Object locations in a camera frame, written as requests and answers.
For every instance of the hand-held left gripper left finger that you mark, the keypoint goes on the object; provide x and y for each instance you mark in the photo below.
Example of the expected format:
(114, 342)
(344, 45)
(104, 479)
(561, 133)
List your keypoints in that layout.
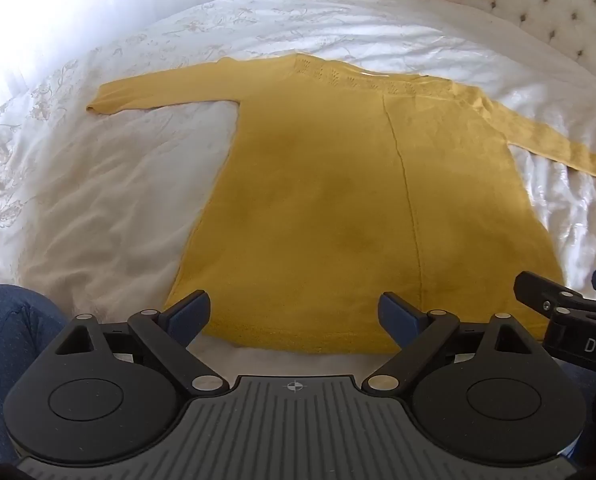
(192, 311)

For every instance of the cream tufted headboard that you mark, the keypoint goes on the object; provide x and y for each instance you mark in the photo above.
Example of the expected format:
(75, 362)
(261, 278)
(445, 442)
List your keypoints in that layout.
(537, 5)

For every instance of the yellow knit sweater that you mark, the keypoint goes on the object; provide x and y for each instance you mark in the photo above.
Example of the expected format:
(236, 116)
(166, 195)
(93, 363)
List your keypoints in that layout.
(328, 200)

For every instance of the white embroidered bedspread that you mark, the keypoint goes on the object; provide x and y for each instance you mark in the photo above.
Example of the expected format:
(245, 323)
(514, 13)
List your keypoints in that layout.
(118, 185)

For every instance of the person's leg in blue jeans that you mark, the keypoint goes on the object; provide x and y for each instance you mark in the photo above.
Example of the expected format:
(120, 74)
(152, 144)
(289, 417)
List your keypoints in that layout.
(8, 340)

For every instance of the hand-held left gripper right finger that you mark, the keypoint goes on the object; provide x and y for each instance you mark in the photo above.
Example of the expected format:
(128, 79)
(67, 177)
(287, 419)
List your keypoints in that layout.
(396, 316)

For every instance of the white curtain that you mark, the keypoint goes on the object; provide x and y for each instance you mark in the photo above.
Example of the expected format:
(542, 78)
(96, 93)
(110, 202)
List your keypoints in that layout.
(23, 30)

